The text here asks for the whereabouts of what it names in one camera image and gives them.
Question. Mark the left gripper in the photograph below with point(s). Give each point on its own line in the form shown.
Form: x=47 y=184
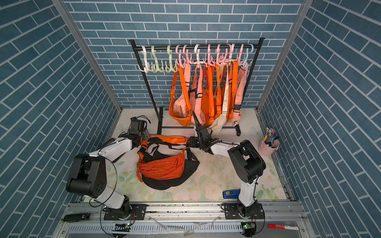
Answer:
x=146 y=134

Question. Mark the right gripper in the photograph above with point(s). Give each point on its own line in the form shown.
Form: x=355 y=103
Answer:
x=192 y=144

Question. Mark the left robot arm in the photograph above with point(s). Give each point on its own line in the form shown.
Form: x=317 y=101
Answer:
x=88 y=175

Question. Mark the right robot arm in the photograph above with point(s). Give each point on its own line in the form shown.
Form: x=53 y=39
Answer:
x=247 y=162

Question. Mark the white plastic hook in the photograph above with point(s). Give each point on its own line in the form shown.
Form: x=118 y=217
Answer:
x=146 y=67

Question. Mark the green plastic hook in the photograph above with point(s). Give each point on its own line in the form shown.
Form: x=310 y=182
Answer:
x=155 y=67
x=171 y=67

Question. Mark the blue black stapler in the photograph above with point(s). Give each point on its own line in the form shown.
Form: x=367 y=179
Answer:
x=231 y=194

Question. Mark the pink pen cup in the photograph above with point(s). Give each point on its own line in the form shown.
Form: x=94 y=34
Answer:
x=269 y=144

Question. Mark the black clothes rack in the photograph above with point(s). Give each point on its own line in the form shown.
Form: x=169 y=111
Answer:
x=160 y=111

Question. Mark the black remote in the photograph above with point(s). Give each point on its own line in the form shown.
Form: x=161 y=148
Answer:
x=76 y=217

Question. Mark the red white marker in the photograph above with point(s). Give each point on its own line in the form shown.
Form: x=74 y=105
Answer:
x=284 y=227

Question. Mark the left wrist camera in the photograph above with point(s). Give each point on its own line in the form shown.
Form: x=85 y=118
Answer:
x=137 y=126

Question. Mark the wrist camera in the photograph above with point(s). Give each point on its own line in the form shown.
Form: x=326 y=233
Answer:
x=137 y=126
x=202 y=132

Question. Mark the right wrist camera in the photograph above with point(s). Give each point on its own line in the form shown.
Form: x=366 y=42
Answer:
x=202 y=132

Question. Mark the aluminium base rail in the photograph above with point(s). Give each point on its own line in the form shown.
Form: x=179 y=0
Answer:
x=210 y=219

